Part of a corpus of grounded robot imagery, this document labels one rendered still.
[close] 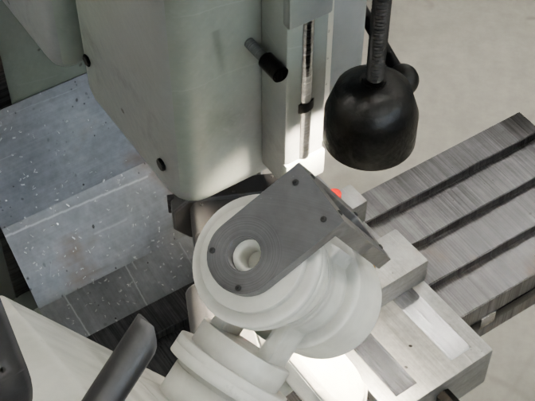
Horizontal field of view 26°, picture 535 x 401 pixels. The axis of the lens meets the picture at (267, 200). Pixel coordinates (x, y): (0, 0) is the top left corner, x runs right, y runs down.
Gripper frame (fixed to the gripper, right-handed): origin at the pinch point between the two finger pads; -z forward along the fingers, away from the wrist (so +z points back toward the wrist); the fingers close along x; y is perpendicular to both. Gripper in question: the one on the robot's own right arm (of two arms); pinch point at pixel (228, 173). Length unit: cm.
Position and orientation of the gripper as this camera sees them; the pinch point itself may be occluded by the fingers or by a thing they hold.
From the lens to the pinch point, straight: 115.3
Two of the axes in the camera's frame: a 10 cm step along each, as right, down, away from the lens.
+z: 1.5, 7.4, -6.5
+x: -9.9, 1.1, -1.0
